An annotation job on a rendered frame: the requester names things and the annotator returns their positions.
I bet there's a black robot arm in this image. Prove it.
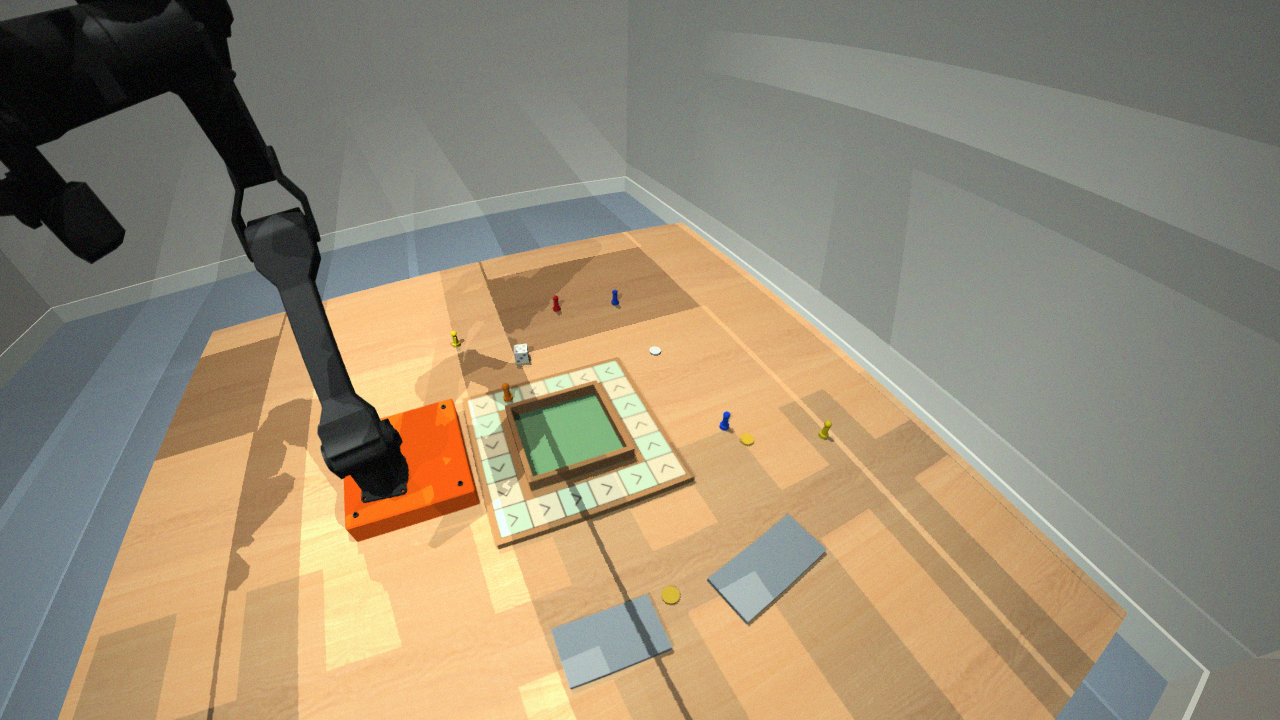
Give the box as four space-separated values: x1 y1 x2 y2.
76 0 410 503

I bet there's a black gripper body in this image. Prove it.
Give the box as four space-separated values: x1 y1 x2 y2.
0 5 140 264

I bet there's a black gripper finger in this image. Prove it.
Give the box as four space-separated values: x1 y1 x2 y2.
0 179 44 229

